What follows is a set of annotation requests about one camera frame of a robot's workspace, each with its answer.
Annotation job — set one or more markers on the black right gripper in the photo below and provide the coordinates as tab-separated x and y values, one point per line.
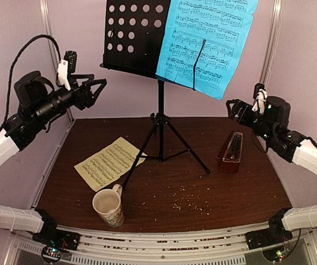
244	112

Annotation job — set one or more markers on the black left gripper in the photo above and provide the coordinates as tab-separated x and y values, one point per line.
87	99

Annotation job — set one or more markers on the red wooden metronome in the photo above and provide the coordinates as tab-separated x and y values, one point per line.
229	156

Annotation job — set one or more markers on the black music stand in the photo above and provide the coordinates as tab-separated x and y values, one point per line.
134	32

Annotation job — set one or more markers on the yellow sheet music page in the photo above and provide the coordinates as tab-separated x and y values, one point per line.
108	165

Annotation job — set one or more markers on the blue sheet music page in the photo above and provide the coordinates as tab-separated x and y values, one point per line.
203	43

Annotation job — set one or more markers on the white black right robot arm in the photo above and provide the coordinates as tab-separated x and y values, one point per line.
268	118

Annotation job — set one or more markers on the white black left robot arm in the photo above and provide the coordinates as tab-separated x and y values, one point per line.
39	106

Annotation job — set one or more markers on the white ceramic mug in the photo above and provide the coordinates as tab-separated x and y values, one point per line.
108	205

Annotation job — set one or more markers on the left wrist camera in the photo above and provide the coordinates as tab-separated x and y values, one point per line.
66	67

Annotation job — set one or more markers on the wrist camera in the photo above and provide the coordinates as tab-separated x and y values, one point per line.
66	67
260	95

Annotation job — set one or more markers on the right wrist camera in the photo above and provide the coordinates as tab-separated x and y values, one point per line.
260	95

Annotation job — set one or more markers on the right aluminium corner post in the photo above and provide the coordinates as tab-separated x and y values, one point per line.
271	48

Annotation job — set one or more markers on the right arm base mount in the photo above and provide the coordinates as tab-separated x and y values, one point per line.
275	244

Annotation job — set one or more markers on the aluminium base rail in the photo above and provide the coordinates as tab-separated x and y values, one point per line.
218	246

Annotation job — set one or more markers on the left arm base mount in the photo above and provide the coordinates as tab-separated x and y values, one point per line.
57	243

